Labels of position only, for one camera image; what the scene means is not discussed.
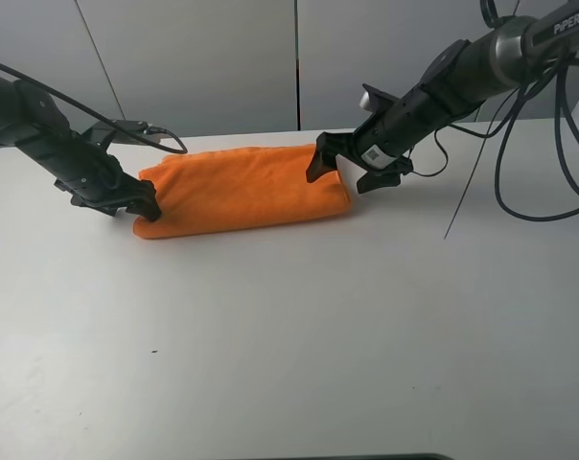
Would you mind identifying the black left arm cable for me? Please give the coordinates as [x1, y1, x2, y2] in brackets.
[0, 47, 189, 155]

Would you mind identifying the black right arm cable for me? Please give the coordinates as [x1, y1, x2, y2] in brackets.
[408, 0, 579, 222]

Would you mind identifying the orange microfibre towel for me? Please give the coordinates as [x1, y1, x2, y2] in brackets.
[132, 145, 351, 240]

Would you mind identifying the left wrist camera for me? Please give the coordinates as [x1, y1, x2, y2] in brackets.
[81, 120, 171, 147]

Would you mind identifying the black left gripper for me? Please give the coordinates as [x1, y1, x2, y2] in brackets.
[54, 131, 162, 221]

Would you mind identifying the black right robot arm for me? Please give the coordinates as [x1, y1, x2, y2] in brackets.
[306, 1, 579, 194]

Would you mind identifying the thin black hanging wire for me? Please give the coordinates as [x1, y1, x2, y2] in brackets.
[443, 95, 506, 241]

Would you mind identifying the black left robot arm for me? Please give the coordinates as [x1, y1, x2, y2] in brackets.
[0, 64, 161, 221]

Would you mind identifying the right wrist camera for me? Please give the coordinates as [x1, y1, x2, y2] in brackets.
[359, 83, 399, 114]

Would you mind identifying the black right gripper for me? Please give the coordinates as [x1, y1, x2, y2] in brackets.
[306, 86, 443, 195]

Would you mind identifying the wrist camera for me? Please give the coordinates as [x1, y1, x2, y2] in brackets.
[359, 83, 399, 114]
[81, 120, 171, 147]

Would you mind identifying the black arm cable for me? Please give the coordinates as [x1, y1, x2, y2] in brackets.
[0, 47, 189, 155]
[408, 0, 579, 222]

